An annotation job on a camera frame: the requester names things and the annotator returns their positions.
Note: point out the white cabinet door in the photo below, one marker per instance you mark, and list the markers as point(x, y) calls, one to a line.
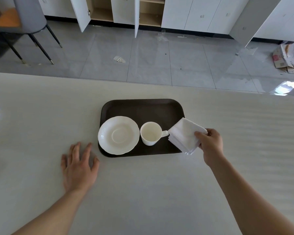
point(136, 15)
point(80, 13)
point(256, 19)

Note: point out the person's right hand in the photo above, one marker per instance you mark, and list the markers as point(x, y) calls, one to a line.
point(212, 145)

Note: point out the stack of white napkins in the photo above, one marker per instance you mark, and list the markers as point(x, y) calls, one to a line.
point(185, 135)

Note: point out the person's left middle finger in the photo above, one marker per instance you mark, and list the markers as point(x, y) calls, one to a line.
point(77, 151)

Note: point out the person's left thumb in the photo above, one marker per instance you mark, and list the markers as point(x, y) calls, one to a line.
point(96, 165)

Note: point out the person's right thumb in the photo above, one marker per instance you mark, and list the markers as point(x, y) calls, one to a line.
point(201, 135)

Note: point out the chair with orange seat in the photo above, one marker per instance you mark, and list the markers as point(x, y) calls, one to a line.
point(6, 18)

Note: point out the white cabinet unit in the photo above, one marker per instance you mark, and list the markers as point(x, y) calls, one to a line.
point(186, 12)

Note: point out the pile of flattened cardboard boxes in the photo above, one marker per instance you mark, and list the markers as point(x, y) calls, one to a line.
point(288, 57)

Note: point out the dark brown serving tray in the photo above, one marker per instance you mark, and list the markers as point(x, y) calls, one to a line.
point(149, 110)

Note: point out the grey chair with black legs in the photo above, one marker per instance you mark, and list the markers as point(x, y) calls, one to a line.
point(30, 14)

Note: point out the crumpled clear plastic scrap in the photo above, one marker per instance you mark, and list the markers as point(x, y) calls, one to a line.
point(162, 36)
point(119, 59)

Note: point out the person's left hand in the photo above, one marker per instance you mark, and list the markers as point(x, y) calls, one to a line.
point(78, 172)

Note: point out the person's right forearm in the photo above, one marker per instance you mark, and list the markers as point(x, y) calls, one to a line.
point(245, 198)

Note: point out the person's left forearm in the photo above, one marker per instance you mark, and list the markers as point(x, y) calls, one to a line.
point(56, 212)

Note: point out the white scalloped saucer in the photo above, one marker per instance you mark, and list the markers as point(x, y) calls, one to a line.
point(118, 135)

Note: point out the person's left little finger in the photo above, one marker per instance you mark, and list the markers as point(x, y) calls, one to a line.
point(63, 163)

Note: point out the white ceramic cup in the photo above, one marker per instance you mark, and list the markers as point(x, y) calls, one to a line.
point(150, 134)

